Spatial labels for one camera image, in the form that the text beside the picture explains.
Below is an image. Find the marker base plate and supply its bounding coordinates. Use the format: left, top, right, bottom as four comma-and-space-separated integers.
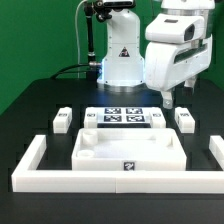
97, 107, 150, 128

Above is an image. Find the grey cable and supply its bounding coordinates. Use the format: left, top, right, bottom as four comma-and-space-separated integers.
74, 0, 88, 80

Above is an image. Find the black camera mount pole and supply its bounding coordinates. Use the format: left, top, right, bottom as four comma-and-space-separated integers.
84, 1, 98, 81

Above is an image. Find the black cable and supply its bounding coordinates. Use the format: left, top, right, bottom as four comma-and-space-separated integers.
50, 63, 101, 80

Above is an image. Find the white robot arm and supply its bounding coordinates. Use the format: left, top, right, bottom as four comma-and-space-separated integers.
97, 0, 215, 109

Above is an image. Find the white U-shaped frame fence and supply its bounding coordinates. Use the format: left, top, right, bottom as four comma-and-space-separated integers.
11, 135, 224, 194

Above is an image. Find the white desk top tray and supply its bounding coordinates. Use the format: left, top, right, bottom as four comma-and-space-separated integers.
71, 128, 187, 171

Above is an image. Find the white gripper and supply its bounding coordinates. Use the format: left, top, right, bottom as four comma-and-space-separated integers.
145, 13, 212, 109

